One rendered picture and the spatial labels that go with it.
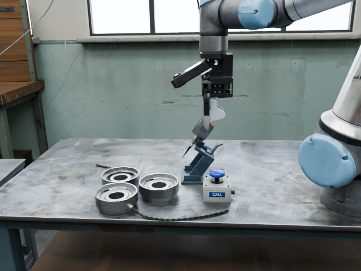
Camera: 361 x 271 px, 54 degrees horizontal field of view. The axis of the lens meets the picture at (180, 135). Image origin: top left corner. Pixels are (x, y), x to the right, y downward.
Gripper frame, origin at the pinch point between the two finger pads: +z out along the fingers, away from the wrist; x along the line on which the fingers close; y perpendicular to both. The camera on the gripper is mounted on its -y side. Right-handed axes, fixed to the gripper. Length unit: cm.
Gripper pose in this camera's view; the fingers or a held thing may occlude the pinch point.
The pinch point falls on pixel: (204, 125)
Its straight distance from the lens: 101.1
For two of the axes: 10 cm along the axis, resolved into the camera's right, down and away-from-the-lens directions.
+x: 0.3, -3.1, 9.5
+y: 10.0, 0.0, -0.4
